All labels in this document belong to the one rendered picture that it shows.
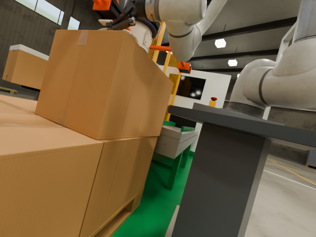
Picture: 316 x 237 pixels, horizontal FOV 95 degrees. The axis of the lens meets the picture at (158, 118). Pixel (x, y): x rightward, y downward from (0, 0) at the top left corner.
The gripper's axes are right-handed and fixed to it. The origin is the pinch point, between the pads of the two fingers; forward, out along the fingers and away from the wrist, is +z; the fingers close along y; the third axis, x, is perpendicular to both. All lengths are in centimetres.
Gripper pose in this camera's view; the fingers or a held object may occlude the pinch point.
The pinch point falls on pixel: (106, 7)
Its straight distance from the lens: 81.2
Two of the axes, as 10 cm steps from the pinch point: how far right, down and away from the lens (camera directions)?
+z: -9.1, -2.5, 3.3
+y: -2.6, 9.6, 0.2
